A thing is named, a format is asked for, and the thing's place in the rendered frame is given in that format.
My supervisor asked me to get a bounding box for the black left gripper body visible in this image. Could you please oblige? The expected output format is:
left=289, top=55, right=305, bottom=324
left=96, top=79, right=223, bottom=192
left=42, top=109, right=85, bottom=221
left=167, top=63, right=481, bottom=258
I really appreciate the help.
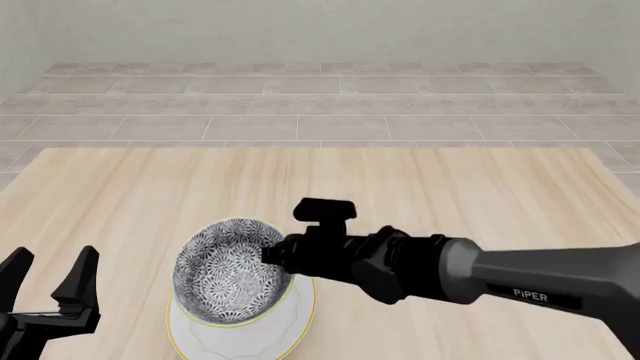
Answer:
left=0, top=306, right=101, bottom=360

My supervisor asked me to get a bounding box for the white plate with yellow rim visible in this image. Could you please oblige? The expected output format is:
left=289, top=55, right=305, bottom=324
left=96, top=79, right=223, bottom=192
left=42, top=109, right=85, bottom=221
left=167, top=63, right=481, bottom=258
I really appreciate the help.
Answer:
left=166, top=274, right=318, bottom=360

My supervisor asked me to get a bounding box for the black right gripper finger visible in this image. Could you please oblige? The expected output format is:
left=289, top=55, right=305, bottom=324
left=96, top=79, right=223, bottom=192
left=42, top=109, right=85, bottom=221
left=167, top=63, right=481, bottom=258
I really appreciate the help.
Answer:
left=260, top=243, right=284, bottom=266

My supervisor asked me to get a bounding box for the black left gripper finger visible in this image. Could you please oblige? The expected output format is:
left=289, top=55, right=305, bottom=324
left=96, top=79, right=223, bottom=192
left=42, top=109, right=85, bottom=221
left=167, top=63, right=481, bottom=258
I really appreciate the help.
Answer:
left=50, top=244, right=102, bottom=321
left=0, top=246, right=36, bottom=315

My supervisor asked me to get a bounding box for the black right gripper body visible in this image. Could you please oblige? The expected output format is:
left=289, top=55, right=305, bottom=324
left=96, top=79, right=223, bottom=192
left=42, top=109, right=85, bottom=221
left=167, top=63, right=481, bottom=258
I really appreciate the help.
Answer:
left=277, top=231, right=352, bottom=279

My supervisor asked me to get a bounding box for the black white patterned bowl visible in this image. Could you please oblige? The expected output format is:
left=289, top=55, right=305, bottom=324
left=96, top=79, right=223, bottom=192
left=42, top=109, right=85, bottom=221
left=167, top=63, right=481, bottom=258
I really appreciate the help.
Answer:
left=172, top=216, right=294, bottom=326

